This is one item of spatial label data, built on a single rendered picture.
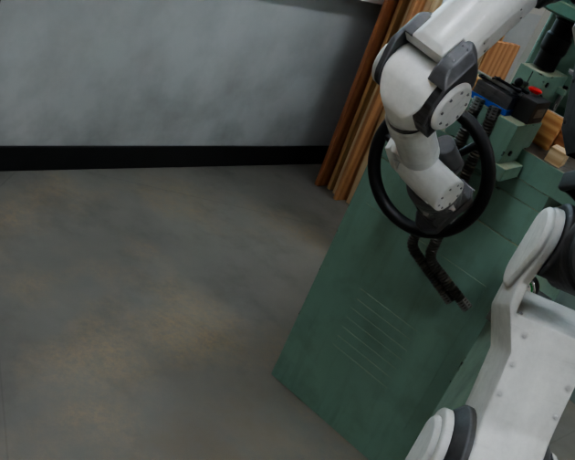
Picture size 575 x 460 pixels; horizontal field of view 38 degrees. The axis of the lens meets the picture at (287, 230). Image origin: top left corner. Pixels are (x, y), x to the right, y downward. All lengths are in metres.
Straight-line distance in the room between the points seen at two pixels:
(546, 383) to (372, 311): 0.88
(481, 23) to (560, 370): 0.50
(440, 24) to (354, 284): 1.04
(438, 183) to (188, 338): 1.14
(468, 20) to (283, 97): 2.30
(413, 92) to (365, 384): 1.12
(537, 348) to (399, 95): 0.41
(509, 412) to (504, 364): 0.07
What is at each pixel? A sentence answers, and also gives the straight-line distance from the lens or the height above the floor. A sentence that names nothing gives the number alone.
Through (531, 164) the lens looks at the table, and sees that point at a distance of 1.83.
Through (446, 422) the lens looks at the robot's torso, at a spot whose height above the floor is 0.67.
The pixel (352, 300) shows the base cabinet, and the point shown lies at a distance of 2.10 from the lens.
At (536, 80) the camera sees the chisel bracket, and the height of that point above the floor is 1.02.
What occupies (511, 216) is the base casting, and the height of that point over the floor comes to 0.76.
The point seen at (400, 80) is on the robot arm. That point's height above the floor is 1.07.
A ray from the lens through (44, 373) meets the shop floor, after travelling 2.08.
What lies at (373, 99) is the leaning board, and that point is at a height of 0.46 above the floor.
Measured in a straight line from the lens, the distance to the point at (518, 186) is 1.85.
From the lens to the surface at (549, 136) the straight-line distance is 1.91.
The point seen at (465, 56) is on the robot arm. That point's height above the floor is 1.14.
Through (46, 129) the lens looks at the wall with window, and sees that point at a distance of 2.86.
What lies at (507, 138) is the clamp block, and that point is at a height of 0.93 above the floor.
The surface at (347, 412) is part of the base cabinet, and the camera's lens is 2.21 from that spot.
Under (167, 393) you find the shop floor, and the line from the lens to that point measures 2.13.
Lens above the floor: 1.35
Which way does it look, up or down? 26 degrees down
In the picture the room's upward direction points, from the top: 23 degrees clockwise
